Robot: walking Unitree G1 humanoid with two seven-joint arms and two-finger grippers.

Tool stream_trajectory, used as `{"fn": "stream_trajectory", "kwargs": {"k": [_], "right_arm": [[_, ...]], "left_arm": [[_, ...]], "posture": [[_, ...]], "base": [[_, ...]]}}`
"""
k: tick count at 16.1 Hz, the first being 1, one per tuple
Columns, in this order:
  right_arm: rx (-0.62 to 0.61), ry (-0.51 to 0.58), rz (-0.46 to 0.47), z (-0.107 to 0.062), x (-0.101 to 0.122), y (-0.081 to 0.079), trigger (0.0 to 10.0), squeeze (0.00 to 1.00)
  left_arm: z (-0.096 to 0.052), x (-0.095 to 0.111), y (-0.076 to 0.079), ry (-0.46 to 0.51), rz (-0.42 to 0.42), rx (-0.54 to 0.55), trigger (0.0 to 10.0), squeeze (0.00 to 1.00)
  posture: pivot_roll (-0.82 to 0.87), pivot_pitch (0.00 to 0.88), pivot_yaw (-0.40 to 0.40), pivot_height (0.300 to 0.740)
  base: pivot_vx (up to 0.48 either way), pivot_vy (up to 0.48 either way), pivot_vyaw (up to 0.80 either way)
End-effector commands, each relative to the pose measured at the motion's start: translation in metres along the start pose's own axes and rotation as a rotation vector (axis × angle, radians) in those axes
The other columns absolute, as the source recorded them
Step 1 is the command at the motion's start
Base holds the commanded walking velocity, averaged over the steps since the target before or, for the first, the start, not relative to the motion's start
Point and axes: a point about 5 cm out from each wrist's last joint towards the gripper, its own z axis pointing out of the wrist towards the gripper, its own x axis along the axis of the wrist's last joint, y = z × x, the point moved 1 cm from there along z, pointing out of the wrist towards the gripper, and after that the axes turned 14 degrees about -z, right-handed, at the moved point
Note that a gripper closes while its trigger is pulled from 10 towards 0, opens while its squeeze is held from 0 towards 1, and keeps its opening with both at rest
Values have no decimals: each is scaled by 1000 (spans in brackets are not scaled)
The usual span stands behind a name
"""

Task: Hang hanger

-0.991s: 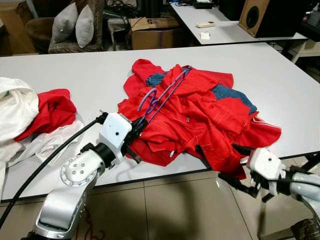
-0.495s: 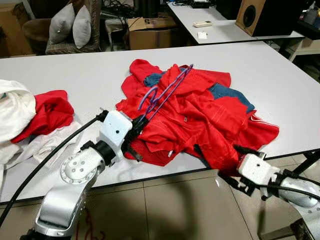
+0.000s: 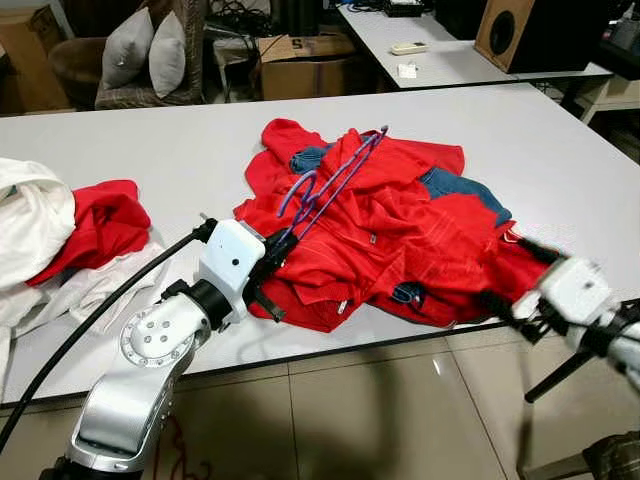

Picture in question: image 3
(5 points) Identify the brown fronted black speaker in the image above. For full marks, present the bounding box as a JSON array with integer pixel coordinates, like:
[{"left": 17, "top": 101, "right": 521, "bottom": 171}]
[{"left": 475, "top": 0, "right": 612, "bottom": 75}]

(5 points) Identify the cream remote control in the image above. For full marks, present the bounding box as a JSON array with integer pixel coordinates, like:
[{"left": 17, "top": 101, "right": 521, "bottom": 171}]
[{"left": 388, "top": 42, "right": 430, "bottom": 57}]

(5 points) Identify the brown wicker chair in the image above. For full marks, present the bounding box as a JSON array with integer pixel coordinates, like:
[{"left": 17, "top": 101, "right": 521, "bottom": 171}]
[{"left": 48, "top": 0, "right": 209, "bottom": 109}]

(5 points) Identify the tall brown cardboard box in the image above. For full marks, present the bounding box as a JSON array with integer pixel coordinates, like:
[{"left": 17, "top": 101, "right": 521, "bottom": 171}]
[{"left": 0, "top": 8, "right": 77, "bottom": 113}]

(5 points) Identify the black table frame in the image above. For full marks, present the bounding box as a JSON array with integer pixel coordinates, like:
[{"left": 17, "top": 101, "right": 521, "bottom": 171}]
[{"left": 520, "top": 345, "right": 640, "bottom": 480}]

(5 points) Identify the red hanger on floor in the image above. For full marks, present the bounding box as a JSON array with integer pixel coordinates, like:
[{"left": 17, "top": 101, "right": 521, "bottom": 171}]
[{"left": 165, "top": 415, "right": 212, "bottom": 480}]

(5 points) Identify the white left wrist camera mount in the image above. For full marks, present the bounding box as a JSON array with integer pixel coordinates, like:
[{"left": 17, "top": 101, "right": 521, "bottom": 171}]
[{"left": 195, "top": 218, "right": 269, "bottom": 327}]

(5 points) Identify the purple wire hanger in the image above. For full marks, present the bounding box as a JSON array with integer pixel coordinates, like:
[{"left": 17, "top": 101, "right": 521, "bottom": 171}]
[{"left": 277, "top": 125, "right": 390, "bottom": 241}]

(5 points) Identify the grey pillow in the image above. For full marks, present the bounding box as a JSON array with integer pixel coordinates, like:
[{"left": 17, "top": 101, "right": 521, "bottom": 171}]
[
  {"left": 148, "top": 10, "right": 189, "bottom": 99},
  {"left": 102, "top": 8, "right": 154, "bottom": 89}
]

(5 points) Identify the red polo shirt blue collar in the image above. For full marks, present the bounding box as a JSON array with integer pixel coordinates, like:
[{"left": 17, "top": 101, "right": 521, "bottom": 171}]
[{"left": 233, "top": 118, "right": 547, "bottom": 333}]

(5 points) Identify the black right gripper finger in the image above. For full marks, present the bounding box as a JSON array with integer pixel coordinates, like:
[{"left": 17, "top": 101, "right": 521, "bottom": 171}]
[
  {"left": 478, "top": 288, "right": 521, "bottom": 319},
  {"left": 515, "top": 236, "right": 563, "bottom": 265}
]

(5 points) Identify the small red garment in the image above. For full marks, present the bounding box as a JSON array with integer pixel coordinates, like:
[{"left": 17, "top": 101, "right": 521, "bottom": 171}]
[{"left": 25, "top": 180, "right": 152, "bottom": 289}]

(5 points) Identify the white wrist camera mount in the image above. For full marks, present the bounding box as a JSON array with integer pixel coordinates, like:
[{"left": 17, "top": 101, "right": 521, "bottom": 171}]
[
  {"left": 535, "top": 258, "right": 613, "bottom": 327},
  {"left": 195, "top": 218, "right": 269, "bottom": 327}
]

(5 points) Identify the printed brown cardboard box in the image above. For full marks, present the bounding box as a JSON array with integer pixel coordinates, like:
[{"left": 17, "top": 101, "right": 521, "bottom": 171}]
[{"left": 257, "top": 35, "right": 362, "bottom": 101}]

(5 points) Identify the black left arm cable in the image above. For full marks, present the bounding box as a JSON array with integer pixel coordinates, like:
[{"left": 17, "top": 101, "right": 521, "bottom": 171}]
[{"left": 0, "top": 222, "right": 217, "bottom": 451}]

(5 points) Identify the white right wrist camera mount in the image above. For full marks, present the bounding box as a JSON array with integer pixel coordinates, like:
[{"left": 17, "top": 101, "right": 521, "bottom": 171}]
[{"left": 535, "top": 258, "right": 613, "bottom": 327}]

